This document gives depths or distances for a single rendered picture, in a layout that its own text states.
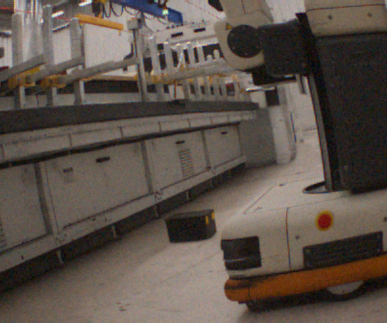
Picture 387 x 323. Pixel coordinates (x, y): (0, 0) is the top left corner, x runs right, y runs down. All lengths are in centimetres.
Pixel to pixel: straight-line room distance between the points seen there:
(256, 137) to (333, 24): 483
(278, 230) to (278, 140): 462
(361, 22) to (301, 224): 55
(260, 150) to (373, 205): 484
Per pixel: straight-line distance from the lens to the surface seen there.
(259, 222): 129
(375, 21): 129
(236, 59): 147
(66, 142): 217
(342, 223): 126
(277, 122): 587
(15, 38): 192
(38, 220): 229
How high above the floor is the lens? 50
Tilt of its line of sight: 3 degrees down
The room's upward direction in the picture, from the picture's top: 10 degrees counter-clockwise
